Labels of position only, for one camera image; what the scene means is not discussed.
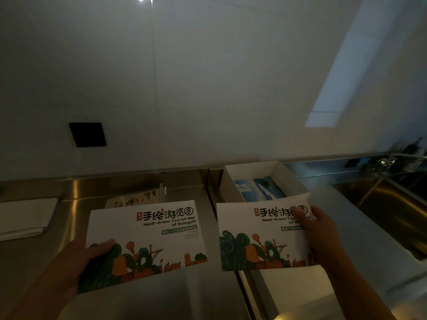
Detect folded white cloth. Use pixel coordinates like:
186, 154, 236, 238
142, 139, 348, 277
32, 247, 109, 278
0, 197, 60, 242

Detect person's left hand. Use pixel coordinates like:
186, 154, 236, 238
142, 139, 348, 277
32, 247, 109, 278
44, 234, 117, 303

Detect person's left forearm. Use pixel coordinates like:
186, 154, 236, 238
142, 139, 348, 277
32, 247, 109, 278
5, 272, 78, 320

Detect chrome faucet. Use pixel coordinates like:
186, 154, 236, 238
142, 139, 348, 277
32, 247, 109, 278
377, 152, 427, 171

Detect flat white box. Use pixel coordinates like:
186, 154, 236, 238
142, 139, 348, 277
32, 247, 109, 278
240, 263, 338, 320

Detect person's right hand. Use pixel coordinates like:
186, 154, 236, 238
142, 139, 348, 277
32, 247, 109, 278
292, 205, 348, 268

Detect black square wall socket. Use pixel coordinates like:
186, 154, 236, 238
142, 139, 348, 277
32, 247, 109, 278
69, 122, 107, 148

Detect dark items behind faucet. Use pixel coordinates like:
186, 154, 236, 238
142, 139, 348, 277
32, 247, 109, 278
401, 137, 427, 164

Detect open white cardboard box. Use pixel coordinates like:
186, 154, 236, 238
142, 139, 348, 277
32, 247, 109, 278
220, 160, 311, 211

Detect stainless steel sink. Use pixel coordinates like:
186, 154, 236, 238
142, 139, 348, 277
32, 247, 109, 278
333, 172, 427, 261

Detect person's right forearm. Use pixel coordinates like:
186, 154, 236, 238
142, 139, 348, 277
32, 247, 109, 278
318, 256, 398, 320

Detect blue brochures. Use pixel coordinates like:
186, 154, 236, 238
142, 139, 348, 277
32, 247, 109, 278
233, 176, 287, 203

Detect white illustrated map brochure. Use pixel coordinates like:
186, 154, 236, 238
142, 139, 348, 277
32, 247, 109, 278
216, 202, 317, 272
77, 200, 208, 294

